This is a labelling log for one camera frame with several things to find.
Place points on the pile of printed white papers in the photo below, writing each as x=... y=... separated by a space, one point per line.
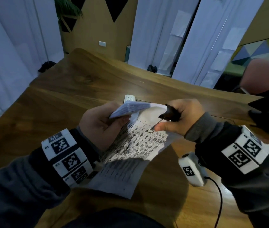
x=129 y=149

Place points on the person's dark clothed torso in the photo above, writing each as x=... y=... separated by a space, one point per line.
x=113 y=219

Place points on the black binder clip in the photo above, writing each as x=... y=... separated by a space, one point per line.
x=170 y=113

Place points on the teal cylinder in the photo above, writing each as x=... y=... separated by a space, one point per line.
x=127 y=53

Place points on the white marker wristband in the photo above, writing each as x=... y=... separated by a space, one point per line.
x=65 y=156
x=243 y=151

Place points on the person's right hand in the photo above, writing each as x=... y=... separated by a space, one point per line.
x=184 y=116

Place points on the colourful triangle patterned panel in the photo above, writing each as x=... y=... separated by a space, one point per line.
x=260 y=49

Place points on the black floor object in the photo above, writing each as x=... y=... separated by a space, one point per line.
x=152 y=68
x=47 y=66

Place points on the person's right forearm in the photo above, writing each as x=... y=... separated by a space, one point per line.
x=243 y=159

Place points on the person's left forearm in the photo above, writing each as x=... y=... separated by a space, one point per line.
x=15 y=189

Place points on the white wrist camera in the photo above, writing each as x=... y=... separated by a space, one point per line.
x=96 y=169
x=191 y=170

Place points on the white curtain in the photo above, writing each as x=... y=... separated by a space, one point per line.
x=153 y=33
x=8 y=56
x=210 y=37

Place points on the person's left hand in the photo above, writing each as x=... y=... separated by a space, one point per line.
x=96 y=128

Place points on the white wall outlet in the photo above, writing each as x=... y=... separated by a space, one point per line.
x=102 y=43

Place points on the green potted plant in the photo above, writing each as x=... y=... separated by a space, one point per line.
x=68 y=7

